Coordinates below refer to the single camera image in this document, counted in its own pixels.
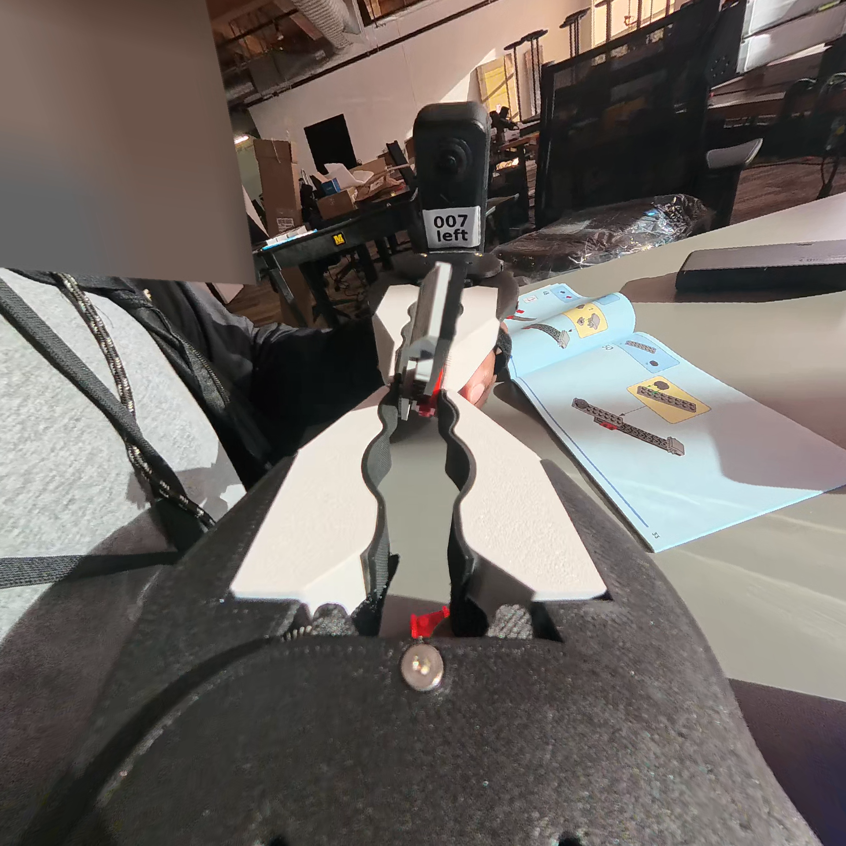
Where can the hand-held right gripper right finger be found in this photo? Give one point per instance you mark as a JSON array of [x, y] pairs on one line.
[[529, 529]]

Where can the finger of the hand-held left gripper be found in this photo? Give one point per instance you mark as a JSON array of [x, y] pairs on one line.
[[393, 317], [479, 324]]

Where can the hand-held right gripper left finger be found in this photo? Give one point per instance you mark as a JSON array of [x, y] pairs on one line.
[[310, 529]]

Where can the grey toy brick plate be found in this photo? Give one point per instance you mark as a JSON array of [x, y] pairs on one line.
[[436, 304]]

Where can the person's left forearm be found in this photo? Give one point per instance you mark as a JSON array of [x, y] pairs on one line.
[[297, 370]]

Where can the grey desk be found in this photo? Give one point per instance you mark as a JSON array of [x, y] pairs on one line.
[[760, 595]]

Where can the black workbench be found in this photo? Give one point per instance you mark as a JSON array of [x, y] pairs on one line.
[[343, 244]]

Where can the black flat screen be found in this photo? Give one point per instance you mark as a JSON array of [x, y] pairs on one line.
[[330, 145]]

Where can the small red brick assembly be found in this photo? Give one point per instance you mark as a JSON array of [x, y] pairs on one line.
[[428, 621]]

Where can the plastic-wrapped black bundle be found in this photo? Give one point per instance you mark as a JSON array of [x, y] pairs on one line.
[[595, 231]]

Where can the light blue instruction booklet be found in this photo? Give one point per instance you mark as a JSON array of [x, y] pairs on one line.
[[661, 429]]

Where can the tall cardboard box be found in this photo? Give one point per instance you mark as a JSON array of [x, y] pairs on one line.
[[277, 185]]

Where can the black power strip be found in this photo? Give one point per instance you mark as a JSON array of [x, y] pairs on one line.
[[760, 268]]

